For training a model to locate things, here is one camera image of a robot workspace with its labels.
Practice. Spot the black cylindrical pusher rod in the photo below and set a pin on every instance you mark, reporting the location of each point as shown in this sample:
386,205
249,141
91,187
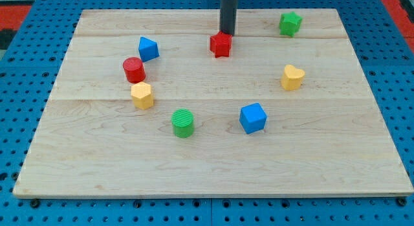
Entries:
228,15

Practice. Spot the red star block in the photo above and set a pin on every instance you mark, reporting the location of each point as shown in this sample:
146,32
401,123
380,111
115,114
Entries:
221,44

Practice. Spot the green star block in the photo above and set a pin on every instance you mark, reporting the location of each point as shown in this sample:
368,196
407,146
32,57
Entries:
290,23

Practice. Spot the yellow heart block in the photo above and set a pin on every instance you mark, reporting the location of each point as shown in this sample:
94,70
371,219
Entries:
292,78

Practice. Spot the blue triangular prism block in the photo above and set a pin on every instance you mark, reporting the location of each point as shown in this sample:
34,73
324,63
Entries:
148,49

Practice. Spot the blue cube block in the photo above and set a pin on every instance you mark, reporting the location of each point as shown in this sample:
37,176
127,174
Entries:
252,118

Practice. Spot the red cylinder block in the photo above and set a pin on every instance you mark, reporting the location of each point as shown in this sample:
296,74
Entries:
134,70

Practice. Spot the green cylinder block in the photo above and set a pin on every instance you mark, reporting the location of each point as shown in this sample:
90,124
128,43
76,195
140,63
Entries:
182,121

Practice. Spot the yellow hexagon block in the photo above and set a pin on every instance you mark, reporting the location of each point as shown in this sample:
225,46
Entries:
142,95

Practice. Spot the light wooden board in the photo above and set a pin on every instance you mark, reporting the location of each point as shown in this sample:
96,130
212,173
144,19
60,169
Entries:
326,139

